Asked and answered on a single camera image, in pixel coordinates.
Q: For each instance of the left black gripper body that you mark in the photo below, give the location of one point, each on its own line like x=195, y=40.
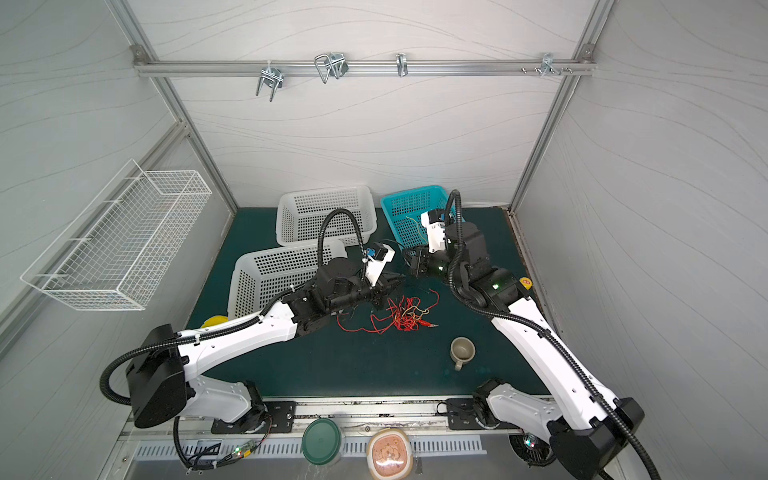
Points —
x=357, y=291

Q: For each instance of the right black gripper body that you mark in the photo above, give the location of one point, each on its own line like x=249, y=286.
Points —
x=421, y=258

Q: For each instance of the white plastic basket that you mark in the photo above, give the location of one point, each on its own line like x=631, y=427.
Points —
x=259, y=276
x=300, y=214

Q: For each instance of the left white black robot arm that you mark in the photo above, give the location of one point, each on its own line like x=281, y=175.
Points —
x=165, y=377

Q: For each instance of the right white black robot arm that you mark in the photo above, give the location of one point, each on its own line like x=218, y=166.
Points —
x=580, y=423

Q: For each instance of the teal plastic basket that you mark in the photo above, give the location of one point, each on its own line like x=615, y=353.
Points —
x=403, y=212

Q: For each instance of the beige ceramic mug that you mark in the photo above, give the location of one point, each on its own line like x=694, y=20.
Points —
x=462, y=351

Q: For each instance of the green round lid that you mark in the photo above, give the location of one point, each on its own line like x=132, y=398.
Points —
x=322, y=442

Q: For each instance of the pink lidded food container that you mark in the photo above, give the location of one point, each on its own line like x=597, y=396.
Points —
x=389, y=455

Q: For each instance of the small metal hook clamp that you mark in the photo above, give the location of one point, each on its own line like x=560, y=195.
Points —
x=401, y=65

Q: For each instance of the loose wiring harness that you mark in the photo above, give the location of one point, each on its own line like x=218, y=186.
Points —
x=222, y=456

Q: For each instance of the middle metal u-bolt clamp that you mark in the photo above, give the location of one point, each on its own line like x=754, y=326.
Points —
x=331, y=65

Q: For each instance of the metal u-bolt clamp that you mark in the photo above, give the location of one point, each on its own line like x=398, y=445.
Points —
x=331, y=65
x=271, y=79

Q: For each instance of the left metal u-bolt clamp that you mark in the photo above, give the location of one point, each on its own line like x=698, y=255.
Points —
x=271, y=79

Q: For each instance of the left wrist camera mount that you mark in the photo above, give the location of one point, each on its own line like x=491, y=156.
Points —
x=376, y=257

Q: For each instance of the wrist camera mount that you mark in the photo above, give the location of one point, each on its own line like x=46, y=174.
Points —
x=434, y=225
x=376, y=257

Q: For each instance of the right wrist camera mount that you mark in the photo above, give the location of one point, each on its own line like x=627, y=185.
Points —
x=434, y=225

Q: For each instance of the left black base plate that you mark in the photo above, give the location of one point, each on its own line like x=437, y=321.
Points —
x=276, y=416

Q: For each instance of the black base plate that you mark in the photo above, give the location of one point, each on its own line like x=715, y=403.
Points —
x=276, y=416
x=461, y=414

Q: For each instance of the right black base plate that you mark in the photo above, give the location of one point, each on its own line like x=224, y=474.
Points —
x=461, y=414

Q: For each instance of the right metal bracket clamp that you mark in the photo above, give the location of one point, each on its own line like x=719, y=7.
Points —
x=547, y=67

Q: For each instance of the aluminium cross rail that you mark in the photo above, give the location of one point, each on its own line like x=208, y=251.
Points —
x=357, y=68

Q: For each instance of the white wire wall basket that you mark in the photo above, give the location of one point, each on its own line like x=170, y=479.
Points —
x=114, y=254

